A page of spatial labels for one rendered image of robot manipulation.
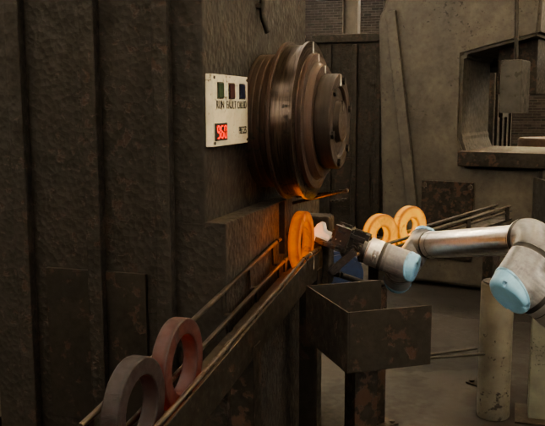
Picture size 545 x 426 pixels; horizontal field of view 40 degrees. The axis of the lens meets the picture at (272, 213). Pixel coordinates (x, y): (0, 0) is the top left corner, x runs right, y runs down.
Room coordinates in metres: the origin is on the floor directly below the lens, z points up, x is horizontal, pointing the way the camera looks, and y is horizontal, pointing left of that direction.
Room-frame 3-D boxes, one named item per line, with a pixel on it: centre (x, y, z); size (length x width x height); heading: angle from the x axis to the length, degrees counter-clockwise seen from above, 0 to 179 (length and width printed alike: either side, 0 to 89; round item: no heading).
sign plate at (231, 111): (2.01, 0.11, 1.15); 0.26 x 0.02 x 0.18; 162
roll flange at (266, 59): (2.33, -0.01, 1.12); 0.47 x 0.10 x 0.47; 162
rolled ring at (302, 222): (2.31, -0.09, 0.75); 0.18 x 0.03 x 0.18; 161
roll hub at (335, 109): (2.28, -0.19, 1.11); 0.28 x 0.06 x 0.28; 162
